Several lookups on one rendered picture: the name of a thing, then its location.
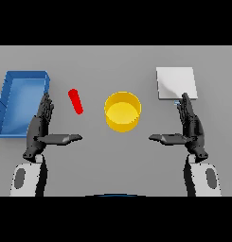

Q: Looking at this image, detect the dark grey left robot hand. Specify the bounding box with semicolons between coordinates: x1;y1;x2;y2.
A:
22;92;83;164

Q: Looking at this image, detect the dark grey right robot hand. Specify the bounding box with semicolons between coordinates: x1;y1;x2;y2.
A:
148;92;209;164

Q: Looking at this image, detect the red beaker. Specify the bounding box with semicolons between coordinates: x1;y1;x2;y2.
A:
67;88;84;115

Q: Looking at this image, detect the pale square measuring scale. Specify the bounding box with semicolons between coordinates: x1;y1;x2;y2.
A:
155;66;199;102

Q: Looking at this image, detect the yellow bowl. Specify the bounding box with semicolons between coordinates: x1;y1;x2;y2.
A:
103;91;143;133

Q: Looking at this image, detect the blue tray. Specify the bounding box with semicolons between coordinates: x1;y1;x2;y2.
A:
0;70;51;139

